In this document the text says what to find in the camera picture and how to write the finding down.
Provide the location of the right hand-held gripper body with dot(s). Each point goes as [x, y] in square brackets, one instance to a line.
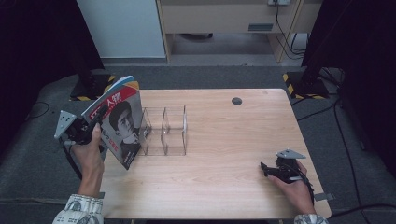
[288, 169]

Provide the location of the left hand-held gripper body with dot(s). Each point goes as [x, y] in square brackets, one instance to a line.
[79, 132]

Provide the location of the magazine with portrait cover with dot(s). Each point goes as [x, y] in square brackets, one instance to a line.
[124, 124]

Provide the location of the clear acrylic file organizer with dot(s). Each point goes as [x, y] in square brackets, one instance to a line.
[168, 133]

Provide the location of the person's left hand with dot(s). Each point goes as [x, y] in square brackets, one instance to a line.
[90, 155]

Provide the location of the person's right hand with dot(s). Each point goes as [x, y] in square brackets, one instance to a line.
[299, 196]

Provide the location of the striped black stand base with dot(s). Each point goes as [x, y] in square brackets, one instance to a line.
[306, 87]
[90, 90]

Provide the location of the grey tape strip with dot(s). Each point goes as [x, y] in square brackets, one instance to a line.
[101, 195]
[323, 196]

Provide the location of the person's right patterned sleeve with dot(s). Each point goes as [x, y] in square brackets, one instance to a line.
[311, 219]

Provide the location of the person's patterned sleeve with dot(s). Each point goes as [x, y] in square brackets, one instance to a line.
[311, 219]
[79, 210]

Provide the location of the round grey table grommet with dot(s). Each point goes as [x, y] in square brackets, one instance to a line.
[237, 101]

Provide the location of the person's left patterned sleeve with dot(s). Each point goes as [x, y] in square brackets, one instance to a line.
[79, 210]

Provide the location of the black curtain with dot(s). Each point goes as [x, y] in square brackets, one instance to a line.
[37, 56]
[358, 46]

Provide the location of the white cabinet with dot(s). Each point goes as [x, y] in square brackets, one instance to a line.
[124, 28]

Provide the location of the light wooden desk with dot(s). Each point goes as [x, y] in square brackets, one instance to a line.
[218, 17]

